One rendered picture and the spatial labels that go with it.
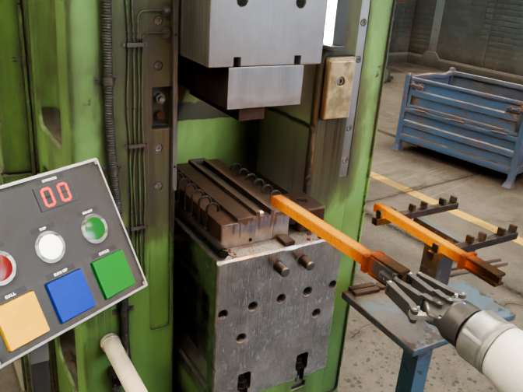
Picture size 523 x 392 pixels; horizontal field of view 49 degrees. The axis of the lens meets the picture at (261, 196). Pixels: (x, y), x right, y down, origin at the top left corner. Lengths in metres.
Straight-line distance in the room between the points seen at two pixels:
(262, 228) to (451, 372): 1.46
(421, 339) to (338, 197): 0.49
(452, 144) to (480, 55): 4.94
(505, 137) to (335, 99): 3.47
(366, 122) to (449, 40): 8.70
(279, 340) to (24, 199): 0.83
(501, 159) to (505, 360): 4.19
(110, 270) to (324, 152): 0.78
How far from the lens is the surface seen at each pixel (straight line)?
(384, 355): 2.69
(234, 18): 1.27
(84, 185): 1.16
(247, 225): 1.44
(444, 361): 2.75
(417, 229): 1.52
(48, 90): 1.70
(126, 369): 1.50
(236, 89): 1.30
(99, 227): 1.15
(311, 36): 1.38
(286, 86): 1.37
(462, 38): 10.27
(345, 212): 1.83
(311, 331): 1.67
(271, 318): 1.55
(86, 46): 1.31
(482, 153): 5.13
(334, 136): 1.68
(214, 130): 1.86
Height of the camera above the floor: 1.59
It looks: 23 degrees down
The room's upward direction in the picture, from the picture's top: 4 degrees clockwise
